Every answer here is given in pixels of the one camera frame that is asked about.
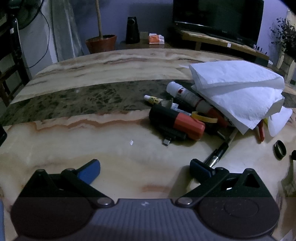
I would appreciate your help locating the wall socket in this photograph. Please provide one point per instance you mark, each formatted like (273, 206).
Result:
(144, 35)

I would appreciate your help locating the potted tree terracotta pot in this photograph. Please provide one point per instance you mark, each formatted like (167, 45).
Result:
(101, 44)

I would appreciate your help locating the yellow marker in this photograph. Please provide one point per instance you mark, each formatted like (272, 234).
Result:
(265, 121)

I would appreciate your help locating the black standing fan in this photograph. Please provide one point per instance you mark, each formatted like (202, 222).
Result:
(30, 14)

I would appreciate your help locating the black flat television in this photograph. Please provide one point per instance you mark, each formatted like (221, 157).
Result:
(217, 18)

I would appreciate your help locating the black red power bank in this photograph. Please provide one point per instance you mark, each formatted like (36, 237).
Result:
(166, 117)

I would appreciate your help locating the translucent white curtain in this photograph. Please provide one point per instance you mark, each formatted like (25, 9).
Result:
(67, 30)

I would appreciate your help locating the black router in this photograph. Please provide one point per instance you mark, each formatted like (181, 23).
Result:
(261, 49)

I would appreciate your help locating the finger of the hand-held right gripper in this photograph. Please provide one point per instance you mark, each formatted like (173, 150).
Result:
(294, 154)

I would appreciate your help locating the yellow rubber band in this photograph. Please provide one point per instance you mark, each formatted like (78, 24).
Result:
(203, 118)

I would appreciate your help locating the black speaker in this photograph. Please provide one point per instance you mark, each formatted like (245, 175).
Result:
(132, 31)

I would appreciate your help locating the wooden television stand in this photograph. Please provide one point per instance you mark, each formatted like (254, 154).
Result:
(219, 41)

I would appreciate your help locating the black tape roll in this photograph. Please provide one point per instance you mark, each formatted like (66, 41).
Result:
(210, 129)

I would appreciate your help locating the dark wooden chair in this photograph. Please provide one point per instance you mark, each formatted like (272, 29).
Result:
(11, 64)

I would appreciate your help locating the dried bouquet in vase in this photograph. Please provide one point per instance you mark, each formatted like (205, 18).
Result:
(285, 37)

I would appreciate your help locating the small tube yellow label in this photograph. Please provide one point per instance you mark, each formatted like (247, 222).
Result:
(152, 99)

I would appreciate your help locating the white glue bottle red tip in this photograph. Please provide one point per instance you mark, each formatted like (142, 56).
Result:
(185, 93)

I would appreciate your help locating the orange tissue pack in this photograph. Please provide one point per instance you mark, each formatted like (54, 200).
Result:
(155, 39)

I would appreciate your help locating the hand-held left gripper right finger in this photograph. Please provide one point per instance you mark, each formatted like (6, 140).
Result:
(198, 169)

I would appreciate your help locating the black clear pen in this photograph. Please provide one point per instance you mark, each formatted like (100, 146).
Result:
(220, 150)

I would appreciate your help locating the red plastic funnel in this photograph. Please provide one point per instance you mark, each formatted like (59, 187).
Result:
(260, 133)

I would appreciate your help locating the dark low side cabinet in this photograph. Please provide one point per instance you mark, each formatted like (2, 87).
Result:
(143, 45)

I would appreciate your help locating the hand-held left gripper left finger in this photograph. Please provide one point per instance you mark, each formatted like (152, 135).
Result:
(90, 170)

